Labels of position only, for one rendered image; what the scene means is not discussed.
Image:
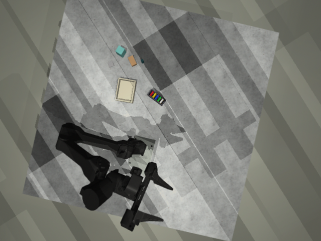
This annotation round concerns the beige rectangular tray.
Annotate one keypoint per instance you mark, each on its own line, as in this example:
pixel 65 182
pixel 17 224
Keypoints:
pixel 125 90

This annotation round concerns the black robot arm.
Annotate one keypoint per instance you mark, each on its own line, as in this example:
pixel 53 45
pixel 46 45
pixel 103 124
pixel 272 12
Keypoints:
pixel 95 168

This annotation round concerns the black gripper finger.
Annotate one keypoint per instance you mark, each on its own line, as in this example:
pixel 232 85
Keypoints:
pixel 158 181
pixel 144 217

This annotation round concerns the teal cube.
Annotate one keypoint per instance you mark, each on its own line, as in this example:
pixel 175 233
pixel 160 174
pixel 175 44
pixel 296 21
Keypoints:
pixel 120 51

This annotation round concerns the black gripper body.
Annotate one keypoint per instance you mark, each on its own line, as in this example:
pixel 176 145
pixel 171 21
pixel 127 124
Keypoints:
pixel 127 219

